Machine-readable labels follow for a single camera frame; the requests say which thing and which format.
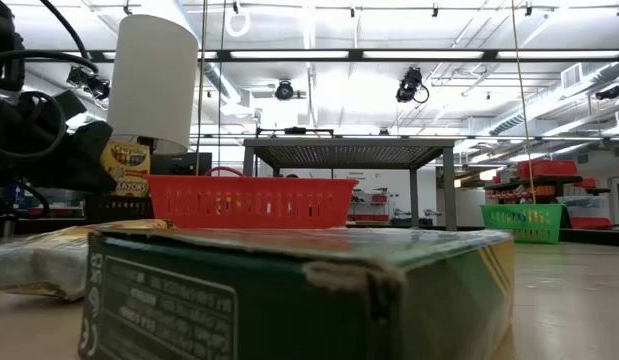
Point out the black monitor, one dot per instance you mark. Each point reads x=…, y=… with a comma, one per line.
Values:
x=184, y=164

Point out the white shade table lamp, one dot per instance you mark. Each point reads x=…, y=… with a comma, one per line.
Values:
x=154, y=75

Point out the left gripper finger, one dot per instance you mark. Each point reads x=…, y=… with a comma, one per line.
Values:
x=74, y=155

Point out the rack with red bins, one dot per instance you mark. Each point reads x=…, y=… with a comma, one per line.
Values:
x=379, y=198

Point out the yellow crayon box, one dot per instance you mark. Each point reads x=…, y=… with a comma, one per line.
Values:
x=129, y=170

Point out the red plastic basket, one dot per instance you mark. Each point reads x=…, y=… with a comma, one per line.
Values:
x=249, y=202

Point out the grey metal shelf riser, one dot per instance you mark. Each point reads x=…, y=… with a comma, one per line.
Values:
x=349, y=150

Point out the black ceiling spotlight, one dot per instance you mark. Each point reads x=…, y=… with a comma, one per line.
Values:
x=409, y=82
x=86, y=80
x=608, y=93
x=284, y=90

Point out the red storage bin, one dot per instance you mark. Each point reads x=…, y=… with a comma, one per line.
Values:
x=546, y=169
x=589, y=223

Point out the crayon box torn green side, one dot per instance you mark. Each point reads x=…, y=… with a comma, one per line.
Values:
x=239, y=300

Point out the crinkled snack bag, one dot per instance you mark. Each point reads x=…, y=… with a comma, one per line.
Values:
x=34, y=260

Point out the red rubber band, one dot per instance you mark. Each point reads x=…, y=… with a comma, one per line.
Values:
x=224, y=168

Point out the green plastic basket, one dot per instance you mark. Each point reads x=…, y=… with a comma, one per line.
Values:
x=524, y=222

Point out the person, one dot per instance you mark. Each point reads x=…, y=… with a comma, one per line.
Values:
x=291, y=176

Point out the clear plastic bin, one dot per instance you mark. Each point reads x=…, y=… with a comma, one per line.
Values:
x=586, y=205

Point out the dark storage rack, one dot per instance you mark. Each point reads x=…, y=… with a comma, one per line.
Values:
x=539, y=180

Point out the overhead frame beam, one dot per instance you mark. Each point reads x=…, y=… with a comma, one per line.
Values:
x=359, y=55

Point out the black plastic basket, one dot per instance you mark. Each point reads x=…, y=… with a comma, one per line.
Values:
x=119, y=207

